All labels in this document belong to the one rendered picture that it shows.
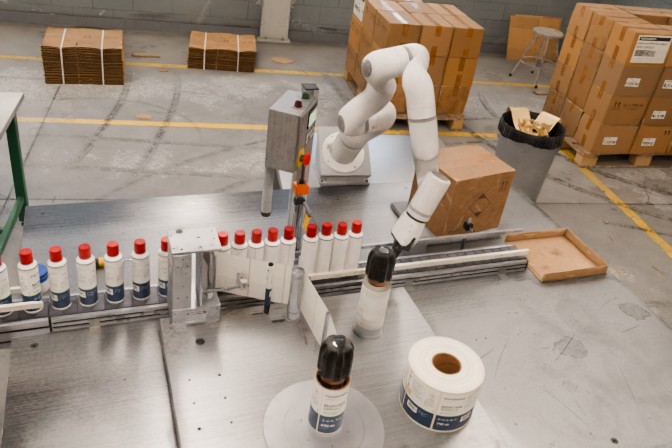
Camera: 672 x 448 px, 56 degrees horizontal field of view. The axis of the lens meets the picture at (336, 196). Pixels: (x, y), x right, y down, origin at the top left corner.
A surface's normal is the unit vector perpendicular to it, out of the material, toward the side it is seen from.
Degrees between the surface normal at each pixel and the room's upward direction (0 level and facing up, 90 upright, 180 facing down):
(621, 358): 0
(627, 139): 90
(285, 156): 90
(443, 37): 89
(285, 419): 0
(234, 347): 0
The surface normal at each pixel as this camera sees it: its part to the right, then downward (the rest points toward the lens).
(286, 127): -0.26, 0.46
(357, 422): 0.13, -0.85
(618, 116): 0.21, 0.55
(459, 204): 0.48, 0.50
